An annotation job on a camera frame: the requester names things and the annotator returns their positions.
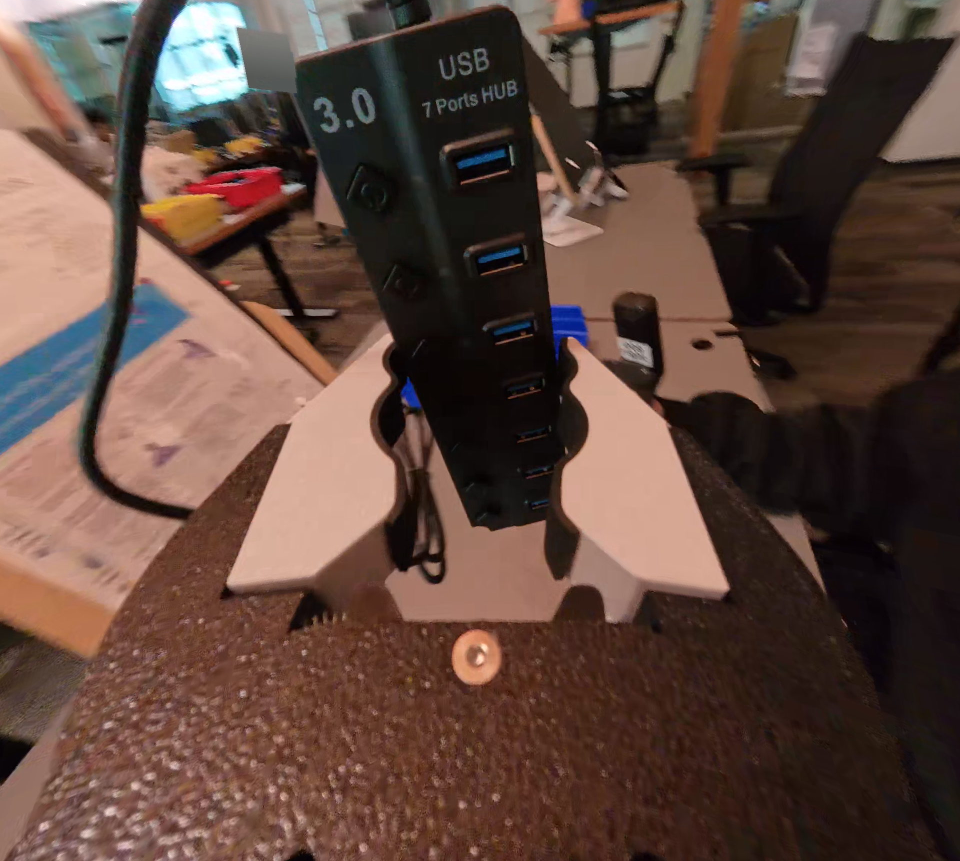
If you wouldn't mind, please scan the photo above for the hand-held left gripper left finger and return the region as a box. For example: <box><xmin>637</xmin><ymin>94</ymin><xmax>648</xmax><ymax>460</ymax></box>
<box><xmin>225</xmin><ymin>336</ymin><xmax>406</xmax><ymax>624</ymax></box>

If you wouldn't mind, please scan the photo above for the black office chair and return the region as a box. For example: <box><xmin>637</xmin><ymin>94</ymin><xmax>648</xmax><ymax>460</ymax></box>
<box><xmin>677</xmin><ymin>34</ymin><xmax>955</xmax><ymax>382</ymax></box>

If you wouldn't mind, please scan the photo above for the black standing desk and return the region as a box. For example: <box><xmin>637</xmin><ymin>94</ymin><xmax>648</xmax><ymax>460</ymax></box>
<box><xmin>538</xmin><ymin>0</ymin><xmax>685</xmax><ymax>161</ymax></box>

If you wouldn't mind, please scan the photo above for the white stand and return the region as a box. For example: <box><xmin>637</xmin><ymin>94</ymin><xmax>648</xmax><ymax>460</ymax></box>
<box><xmin>534</xmin><ymin>114</ymin><xmax>627</xmax><ymax>249</ymax></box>

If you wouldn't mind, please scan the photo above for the large printed cardboard box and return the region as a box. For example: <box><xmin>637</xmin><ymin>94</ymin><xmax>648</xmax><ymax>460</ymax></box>
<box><xmin>0</xmin><ymin>126</ymin><xmax>339</xmax><ymax>660</ymax></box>

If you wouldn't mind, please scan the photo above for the lit screen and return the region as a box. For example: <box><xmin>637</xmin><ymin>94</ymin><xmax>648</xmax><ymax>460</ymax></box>
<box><xmin>153</xmin><ymin>2</ymin><xmax>249</xmax><ymax>112</ymax></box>

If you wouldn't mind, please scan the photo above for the person's right forearm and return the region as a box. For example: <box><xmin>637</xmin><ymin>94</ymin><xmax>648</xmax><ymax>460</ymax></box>
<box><xmin>658</xmin><ymin>367</ymin><xmax>960</xmax><ymax>540</ymax></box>

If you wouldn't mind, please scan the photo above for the blue plastic bin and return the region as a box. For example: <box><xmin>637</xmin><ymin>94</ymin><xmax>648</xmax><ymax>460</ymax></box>
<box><xmin>399</xmin><ymin>304</ymin><xmax>594</xmax><ymax>414</ymax></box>

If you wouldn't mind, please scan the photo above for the black usb hub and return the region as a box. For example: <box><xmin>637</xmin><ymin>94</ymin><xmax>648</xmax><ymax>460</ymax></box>
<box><xmin>294</xmin><ymin>4</ymin><xmax>579</xmax><ymax>531</ymax></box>

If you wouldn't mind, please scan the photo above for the black usb hub cable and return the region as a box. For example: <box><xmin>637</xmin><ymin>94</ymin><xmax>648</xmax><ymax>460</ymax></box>
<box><xmin>78</xmin><ymin>0</ymin><xmax>449</xmax><ymax>585</ymax></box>

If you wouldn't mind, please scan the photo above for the red plastic bin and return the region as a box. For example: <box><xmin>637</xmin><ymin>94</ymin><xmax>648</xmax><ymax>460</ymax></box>
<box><xmin>186</xmin><ymin>167</ymin><xmax>285</xmax><ymax>210</ymax></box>

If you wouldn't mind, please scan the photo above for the wooden table with black legs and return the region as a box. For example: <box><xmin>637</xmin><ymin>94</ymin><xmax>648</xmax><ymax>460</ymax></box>
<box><xmin>180</xmin><ymin>186</ymin><xmax>340</xmax><ymax>322</ymax></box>

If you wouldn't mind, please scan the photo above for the wooden post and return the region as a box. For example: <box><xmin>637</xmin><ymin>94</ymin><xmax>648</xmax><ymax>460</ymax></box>
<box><xmin>688</xmin><ymin>0</ymin><xmax>765</xmax><ymax>159</ymax></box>

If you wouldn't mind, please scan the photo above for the yellow plastic bin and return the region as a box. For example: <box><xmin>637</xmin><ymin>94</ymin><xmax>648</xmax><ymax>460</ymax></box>
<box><xmin>141</xmin><ymin>193</ymin><xmax>226</xmax><ymax>241</ymax></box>

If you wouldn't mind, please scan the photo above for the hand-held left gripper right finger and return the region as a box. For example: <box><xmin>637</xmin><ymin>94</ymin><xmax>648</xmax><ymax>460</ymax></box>
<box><xmin>544</xmin><ymin>338</ymin><xmax>731</xmax><ymax>624</ymax></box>

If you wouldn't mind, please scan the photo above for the black cylinder with label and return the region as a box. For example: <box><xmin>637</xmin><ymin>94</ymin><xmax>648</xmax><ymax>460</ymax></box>
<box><xmin>612</xmin><ymin>291</ymin><xmax>666</xmax><ymax>393</ymax></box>

